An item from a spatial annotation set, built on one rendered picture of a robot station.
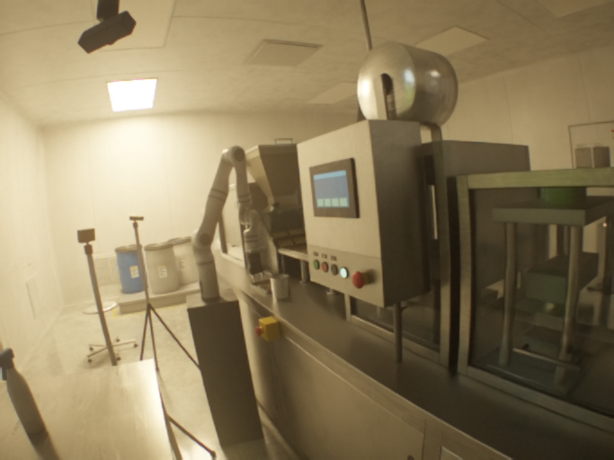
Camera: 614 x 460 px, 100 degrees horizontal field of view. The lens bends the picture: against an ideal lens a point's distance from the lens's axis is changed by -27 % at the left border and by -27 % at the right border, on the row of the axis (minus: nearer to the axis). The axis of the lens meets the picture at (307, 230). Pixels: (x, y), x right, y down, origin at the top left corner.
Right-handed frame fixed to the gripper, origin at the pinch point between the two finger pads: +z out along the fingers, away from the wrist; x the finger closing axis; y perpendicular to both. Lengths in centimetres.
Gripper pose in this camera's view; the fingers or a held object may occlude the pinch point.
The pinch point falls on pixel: (259, 286)
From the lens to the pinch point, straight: 178.4
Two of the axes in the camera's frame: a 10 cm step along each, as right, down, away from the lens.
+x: -8.3, 1.5, -5.4
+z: 1.0, 9.9, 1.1
